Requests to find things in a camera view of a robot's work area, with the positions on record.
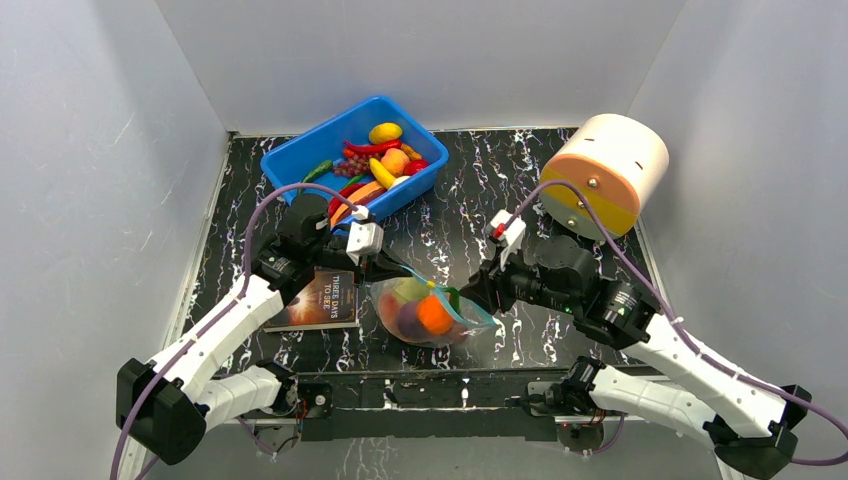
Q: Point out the purple toy grape bunch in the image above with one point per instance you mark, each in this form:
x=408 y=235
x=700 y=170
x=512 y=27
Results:
x=352 y=167

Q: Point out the three days to see book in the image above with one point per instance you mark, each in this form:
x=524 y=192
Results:
x=329 y=301

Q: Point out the yellow toy lemon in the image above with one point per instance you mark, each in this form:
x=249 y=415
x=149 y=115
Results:
x=385 y=132

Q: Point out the orange toy orange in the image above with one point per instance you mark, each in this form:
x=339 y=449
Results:
x=434 y=316

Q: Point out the cream cylinder with coloured face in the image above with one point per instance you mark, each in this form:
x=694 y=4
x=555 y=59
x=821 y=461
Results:
x=616 y=162

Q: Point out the blue plastic bin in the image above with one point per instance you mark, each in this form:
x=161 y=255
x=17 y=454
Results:
x=291 y=161

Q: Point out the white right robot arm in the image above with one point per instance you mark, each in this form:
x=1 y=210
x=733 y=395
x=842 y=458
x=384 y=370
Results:
x=749 y=428

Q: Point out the clear zip top bag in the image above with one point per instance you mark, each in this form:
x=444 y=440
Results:
x=470 y=318

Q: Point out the dark green toy pepper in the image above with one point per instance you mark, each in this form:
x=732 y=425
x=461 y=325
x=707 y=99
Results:
x=318 y=171

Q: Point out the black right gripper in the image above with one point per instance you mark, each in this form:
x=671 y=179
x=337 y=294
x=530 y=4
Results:
x=499 y=285

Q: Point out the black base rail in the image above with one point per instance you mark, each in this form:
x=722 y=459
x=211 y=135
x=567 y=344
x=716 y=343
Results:
x=429 y=404

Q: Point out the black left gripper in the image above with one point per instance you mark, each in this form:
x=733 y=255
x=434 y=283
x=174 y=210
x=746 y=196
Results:
x=377 y=268

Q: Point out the green toy cabbage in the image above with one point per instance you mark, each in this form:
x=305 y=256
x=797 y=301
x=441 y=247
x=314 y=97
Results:
x=410 y=289

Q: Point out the orange toy peach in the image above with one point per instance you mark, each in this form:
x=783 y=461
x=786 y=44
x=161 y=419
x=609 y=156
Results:
x=395 y=160

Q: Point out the yellow toy banana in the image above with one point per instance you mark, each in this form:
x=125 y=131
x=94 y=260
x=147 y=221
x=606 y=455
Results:
x=381 y=174

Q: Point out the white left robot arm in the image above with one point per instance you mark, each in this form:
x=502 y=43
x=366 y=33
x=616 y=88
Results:
x=171 y=401

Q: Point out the red toy chili pepper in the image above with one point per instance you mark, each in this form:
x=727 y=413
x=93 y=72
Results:
x=350 y=149

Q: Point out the red toy tomato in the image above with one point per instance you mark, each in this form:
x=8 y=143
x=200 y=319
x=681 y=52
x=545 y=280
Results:
x=415 y=166

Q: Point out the purple toy eggplant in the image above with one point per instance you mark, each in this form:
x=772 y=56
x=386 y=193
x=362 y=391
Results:
x=408 y=324

